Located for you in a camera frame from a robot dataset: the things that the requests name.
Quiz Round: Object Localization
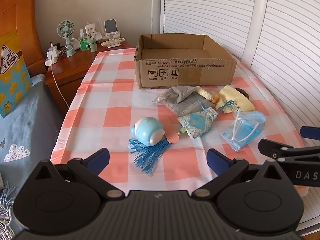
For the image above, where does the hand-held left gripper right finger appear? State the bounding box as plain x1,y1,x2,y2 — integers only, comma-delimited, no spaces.
192,148,285,200

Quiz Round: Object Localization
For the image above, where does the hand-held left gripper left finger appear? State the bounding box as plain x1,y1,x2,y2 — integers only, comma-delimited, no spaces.
35,148,125,201

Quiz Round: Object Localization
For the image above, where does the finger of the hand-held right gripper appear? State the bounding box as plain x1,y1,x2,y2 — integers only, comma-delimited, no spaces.
300,126,320,140
258,138,320,164

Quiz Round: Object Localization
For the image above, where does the packaged blue face mask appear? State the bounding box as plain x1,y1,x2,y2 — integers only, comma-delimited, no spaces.
219,127,250,152

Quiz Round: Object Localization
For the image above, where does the patterned sachet with blue tassel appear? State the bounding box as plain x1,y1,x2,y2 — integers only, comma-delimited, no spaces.
128,100,235,177

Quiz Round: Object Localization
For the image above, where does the light blue plush toy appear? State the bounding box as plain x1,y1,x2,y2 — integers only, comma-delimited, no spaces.
130,117,167,147

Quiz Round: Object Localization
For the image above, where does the pale yellow cloth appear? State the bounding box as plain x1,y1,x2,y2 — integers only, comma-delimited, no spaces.
216,85,255,114

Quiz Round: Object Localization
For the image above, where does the grey plastic bag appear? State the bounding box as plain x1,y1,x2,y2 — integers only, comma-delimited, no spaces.
165,92,213,117

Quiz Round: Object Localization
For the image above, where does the brown scrunchie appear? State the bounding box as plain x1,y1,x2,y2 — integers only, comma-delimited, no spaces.
235,87,250,100

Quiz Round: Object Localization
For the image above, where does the cream knitted scrunchie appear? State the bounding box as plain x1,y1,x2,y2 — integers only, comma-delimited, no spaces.
195,86,213,98

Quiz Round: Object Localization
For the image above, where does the grey fabric sachet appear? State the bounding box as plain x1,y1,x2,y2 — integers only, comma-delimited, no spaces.
152,86,194,105

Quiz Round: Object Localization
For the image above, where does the brown cardboard box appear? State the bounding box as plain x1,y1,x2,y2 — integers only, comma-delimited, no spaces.
134,33,237,89

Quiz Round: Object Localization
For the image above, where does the blue cloud print bedsheet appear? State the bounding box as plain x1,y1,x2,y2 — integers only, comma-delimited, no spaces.
0,74,66,188

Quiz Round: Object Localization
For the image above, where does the white louvered door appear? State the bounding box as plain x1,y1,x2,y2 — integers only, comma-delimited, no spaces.
160,0,258,53
250,0,320,236

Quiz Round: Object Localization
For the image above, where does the wooden nightstand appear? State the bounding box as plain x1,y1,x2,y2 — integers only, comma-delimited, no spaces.
45,40,133,117

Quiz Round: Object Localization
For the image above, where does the grey fringed blanket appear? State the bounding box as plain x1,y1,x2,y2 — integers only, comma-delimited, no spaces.
0,180,23,240

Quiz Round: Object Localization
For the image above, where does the white power strip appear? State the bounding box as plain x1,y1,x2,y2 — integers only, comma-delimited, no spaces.
45,54,62,67

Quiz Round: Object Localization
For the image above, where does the white remote control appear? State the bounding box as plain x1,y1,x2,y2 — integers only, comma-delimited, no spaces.
101,37,127,48

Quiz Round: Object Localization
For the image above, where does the yellow paper bag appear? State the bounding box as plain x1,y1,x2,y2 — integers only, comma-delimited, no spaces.
0,34,33,118

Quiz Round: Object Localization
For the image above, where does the white card box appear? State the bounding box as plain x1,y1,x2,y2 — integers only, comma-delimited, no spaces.
85,24,97,37

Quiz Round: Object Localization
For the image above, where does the white stand with grey screen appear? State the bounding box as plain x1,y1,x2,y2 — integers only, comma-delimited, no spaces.
103,19,121,40

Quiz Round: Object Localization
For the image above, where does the green desk fan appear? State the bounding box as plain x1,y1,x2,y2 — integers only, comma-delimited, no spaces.
57,20,77,57

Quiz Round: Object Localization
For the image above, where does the wooden headboard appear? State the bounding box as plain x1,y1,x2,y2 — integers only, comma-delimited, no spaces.
0,0,47,77

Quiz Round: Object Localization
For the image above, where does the white charger with cable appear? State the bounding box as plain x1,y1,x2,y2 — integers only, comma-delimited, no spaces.
49,41,70,108

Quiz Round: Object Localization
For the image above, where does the white door frame post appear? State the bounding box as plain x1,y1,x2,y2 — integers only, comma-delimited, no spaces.
241,0,275,68

